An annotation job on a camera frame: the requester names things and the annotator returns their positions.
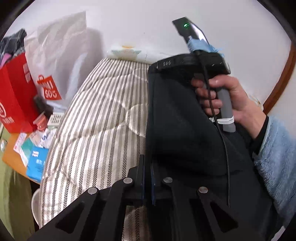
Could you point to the light blue fleece sleeve forearm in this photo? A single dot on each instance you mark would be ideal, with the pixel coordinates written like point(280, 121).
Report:
point(275, 162)

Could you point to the orange wooden bedside table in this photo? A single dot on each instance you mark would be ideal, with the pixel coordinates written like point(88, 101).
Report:
point(13, 159)

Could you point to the pink small container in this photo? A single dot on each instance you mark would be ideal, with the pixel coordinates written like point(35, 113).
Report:
point(41, 122)

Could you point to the green bed blanket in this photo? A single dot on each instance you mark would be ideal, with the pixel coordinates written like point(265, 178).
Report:
point(16, 196)

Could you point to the person's right hand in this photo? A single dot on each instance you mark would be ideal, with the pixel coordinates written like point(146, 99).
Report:
point(245, 111)

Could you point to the plaid grey clothing in bag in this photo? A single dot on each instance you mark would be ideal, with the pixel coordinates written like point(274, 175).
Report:
point(12, 46)

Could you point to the white Miniso shopping bag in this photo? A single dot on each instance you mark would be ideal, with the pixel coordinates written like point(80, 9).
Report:
point(60, 55)

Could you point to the red paper shopping bag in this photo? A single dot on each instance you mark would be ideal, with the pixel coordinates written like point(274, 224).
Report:
point(17, 92)

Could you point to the blue cardboard box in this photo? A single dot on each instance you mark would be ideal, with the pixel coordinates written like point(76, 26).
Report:
point(35, 167)

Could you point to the white medicine packets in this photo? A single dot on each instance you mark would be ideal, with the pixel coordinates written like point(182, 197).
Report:
point(25, 142)

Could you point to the white round bin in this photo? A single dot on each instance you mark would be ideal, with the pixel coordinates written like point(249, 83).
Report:
point(35, 205)

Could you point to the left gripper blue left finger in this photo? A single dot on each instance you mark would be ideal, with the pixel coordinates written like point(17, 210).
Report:
point(135, 194)

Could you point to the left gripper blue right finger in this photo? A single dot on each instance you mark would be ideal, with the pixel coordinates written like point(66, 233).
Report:
point(158, 187)

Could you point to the black sweatshirt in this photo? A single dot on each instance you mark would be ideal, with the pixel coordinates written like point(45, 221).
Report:
point(186, 145)

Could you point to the striped quilted mattress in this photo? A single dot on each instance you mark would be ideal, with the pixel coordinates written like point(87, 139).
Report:
point(85, 182)

